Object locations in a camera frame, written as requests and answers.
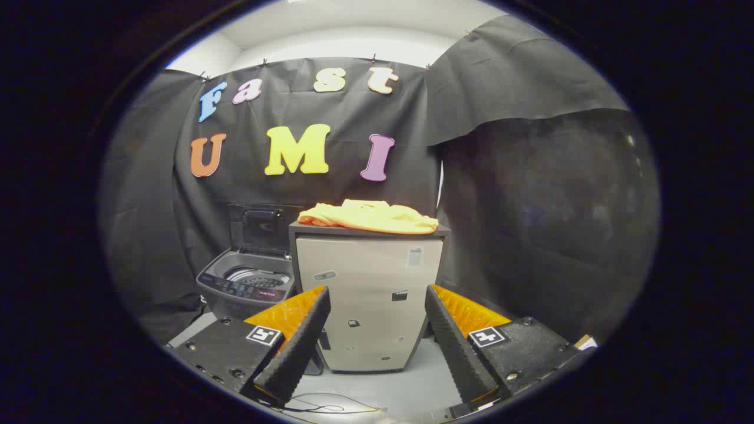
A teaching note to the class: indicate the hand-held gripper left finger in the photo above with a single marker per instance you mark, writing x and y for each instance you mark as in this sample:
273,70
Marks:
297,353

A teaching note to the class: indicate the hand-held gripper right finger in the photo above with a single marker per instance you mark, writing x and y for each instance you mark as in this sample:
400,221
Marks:
456,353

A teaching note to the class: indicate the grey washing machine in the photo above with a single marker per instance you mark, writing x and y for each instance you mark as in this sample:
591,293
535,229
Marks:
221,297

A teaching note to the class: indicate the orange polo shirt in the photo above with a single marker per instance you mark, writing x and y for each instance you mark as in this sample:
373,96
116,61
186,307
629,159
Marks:
371,217

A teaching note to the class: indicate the beige cabinet with dark top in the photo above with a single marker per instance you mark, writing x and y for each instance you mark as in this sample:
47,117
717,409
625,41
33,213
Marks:
368,277

